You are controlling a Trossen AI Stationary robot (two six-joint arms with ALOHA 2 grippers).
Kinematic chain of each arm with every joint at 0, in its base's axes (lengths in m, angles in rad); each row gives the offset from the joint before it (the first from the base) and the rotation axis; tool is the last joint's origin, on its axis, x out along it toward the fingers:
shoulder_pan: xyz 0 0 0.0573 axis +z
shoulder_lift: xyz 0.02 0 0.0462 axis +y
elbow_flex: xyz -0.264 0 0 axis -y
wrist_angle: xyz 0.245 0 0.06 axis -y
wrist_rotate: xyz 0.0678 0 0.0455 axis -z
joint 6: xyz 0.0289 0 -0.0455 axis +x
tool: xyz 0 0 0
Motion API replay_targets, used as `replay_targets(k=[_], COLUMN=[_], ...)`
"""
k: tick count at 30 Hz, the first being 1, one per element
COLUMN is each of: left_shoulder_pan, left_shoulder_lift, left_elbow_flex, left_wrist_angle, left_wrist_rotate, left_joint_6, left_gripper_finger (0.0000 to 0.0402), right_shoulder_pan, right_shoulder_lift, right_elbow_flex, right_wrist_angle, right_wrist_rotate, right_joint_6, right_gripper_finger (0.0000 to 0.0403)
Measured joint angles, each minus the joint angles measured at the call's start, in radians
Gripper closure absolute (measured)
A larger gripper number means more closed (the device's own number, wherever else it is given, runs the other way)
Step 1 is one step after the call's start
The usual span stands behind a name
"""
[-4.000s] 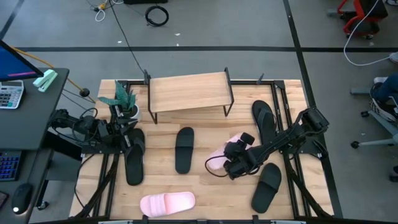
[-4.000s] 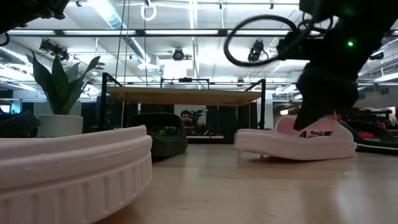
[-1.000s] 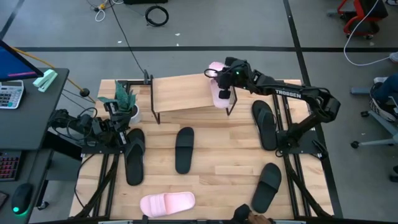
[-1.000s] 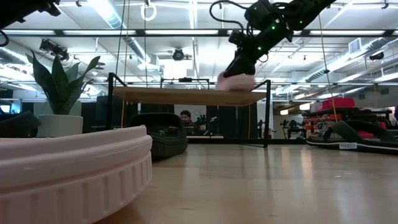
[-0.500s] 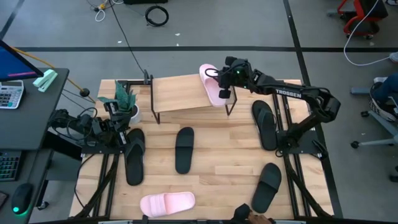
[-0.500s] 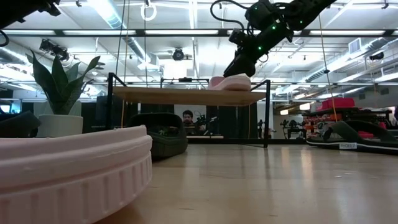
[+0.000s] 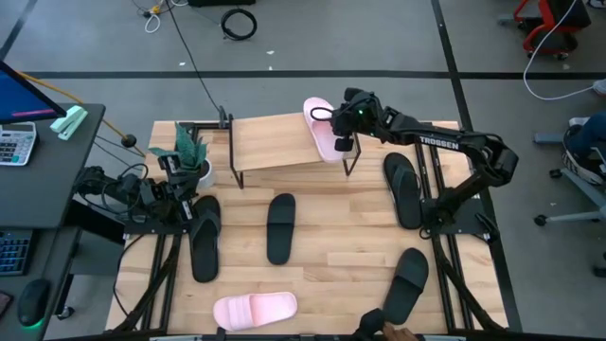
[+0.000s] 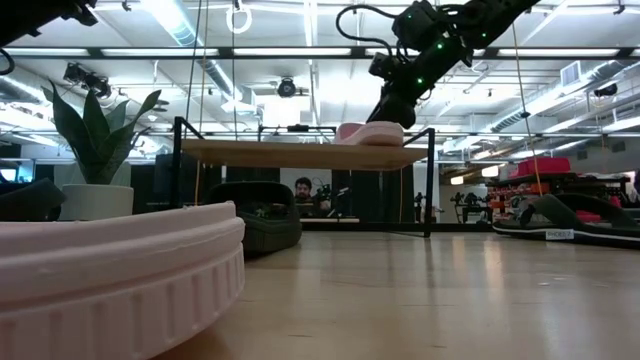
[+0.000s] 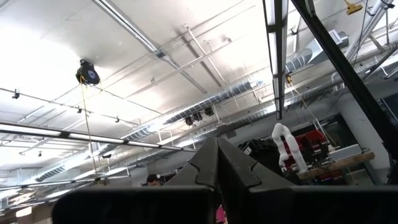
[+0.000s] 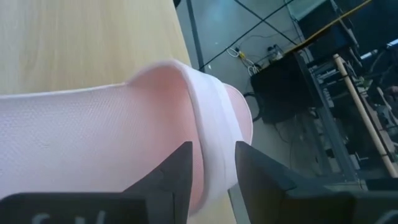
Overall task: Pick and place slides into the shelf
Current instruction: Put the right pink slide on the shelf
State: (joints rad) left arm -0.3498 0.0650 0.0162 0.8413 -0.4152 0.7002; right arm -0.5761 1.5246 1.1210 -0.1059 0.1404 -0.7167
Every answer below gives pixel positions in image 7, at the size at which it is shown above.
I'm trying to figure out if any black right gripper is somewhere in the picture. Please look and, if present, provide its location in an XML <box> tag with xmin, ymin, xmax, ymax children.
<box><xmin>330</xmin><ymin>87</ymin><xmax>385</xmax><ymax>139</ymax></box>

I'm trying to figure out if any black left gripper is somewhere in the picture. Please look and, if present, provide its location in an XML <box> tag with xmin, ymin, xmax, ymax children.
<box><xmin>163</xmin><ymin>168</ymin><xmax>203</xmax><ymax>224</ymax></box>

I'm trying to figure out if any pink slide sandal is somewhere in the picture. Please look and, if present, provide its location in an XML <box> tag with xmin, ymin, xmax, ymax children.
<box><xmin>302</xmin><ymin>96</ymin><xmax>357</xmax><ymax>165</ymax></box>
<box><xmin>212</xmin><ymin>291</ymin><xmax>299</xmax><ymax>332</ymax></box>

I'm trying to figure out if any black flip flop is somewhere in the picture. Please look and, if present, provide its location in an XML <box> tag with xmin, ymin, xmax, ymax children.
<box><xmin>188</xmin><ymin>194</ymin><xmax>223</xmax><ymax>284</ymax></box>
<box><xmin>383</xmin><ymin>152</ymin><xmax>424</xmax><ymax>231</ymax></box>

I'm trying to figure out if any black slide sandal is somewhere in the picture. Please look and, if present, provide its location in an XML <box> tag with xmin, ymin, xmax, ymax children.
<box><xmin>381</xmin><ymin>246</ymin><xmax>430</xmax><ymax>327</ymax></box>
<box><xmin>265</xmin><ymin>192</ymin><xmax>297</xmax><ymax>266</ymax></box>

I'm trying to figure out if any green plant in white pot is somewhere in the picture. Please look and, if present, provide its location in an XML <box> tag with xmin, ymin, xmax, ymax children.
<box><xmin>148</xmin><ymin>121</ymin><xmax>218</xmax><ymax>190</ymax></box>

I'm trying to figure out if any black desk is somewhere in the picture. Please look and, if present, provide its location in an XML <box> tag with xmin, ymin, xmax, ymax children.
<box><xmin>0</xmin><ymin>102</ymin><xmax>107</xmax><ymax>341</ymax></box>

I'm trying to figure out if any mint green stapler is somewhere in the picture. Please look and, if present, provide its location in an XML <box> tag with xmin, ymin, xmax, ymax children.
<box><xmin>49</xmin><ymin>104</ymin><xmax>90</xmax><ymax>142</ymax></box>

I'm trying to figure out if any black computer mouse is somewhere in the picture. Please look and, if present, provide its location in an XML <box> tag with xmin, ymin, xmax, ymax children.
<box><xmin>17</xmin><ymin>278</ymin><xmax>52</xmax><ymax>329</ymax></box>

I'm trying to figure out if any black keyboard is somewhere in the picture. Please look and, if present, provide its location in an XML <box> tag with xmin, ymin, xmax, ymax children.
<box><xmin>0</xmin><ymin>229</ymin><xmax>35</xmax><ymax>278</ymax></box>

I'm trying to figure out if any black floor box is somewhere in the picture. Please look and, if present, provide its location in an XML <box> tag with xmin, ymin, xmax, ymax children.
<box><xmin>187</xmin><ymin>0</ymin><xmax>258</xmax><ymax>9</ymax></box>

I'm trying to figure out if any grey calculator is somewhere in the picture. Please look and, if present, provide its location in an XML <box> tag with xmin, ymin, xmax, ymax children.
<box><xmin>0</xmin><ymin>121</ymin><xmax>38</xmax><ymax>168</ymax></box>

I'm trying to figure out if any computer monitor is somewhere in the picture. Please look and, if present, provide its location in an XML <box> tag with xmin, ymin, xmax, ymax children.
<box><xmin>0</xmin><ymin>60</ymin><xmax>68</xmax><ymax>126</ymax></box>

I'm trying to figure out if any person's hand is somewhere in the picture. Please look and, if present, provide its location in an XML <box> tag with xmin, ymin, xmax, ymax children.
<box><xmin>381</xmin><ymin>322</ymin><xmax>422</xmax><ymax>341</ymax></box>

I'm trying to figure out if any person's shoe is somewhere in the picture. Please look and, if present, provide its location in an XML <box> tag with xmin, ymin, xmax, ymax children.
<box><xmin>561</xmin><ymin>141</ymin><xmax>606</xmax><ymax>187</ymax></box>

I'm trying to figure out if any person's leg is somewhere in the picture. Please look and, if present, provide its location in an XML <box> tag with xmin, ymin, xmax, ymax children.
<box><xmin>562</xmin><ymin>111</ymin><xmax>606</xmax><ymax>160</ymax></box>

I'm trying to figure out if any red and black chair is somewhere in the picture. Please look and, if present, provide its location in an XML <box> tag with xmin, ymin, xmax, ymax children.
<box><xmin>497</xmin><ymin>0</ymin><xmax>593</xmax><ymax>62</ymax></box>

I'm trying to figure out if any grey office chair base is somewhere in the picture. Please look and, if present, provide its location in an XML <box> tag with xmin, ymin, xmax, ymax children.
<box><xmin>533</xmin><ymin>116</ymin><xmax>606</xmax><ymax>228</ymax></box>

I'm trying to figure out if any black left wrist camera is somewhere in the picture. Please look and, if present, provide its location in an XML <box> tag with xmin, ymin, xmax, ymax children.
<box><xmin>157</xmin><ymin>152</ymin><xmax>182</xmax><ymax>175</ymax></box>

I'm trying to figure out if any wooden shelf with black frame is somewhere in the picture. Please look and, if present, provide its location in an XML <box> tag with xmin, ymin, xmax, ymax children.
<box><xmin>227</xmin><ymin>111</ymin><xmax>363</xmax><ymax>190</ymax></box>

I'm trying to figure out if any long black floor cable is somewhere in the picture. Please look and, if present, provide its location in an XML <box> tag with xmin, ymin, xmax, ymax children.
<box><xmin>163</xmin><ymin>0</ymin><xmax>223</xmax><ymax>117</ymax></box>

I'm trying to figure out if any coiled black cable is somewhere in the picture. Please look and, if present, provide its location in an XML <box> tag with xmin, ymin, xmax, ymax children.
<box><xmin>220</xmin><ymin>8</ymin><xmax>258</xmax><ymax>43</ymax></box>

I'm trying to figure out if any long white cable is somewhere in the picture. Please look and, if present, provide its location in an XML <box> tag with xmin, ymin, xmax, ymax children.
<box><xmin>522</xmin><ymin>0</ymin><xmax>606</xmax><ymax>102</ymax></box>

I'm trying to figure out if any white cable with yellow plug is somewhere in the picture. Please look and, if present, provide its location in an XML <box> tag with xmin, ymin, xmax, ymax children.
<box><xmin>143</xmin><ymin>0</ymin><xmax>163</xmax><ymax>35</ymax></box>

